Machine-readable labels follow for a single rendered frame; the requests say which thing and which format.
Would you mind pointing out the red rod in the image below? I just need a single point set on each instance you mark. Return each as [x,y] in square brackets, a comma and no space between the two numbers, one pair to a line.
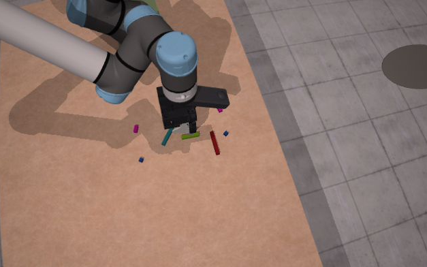
[214,143]

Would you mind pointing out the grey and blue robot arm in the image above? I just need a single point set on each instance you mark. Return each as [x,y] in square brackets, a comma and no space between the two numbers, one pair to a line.
[144,36]

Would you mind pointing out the lime green rod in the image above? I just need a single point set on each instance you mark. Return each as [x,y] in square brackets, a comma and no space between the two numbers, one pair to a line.
[187,136]

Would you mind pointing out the turquoise rod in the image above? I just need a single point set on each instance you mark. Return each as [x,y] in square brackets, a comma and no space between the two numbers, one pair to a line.
[167,137]

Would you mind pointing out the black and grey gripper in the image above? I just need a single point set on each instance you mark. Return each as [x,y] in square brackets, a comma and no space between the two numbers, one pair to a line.
[183,117]

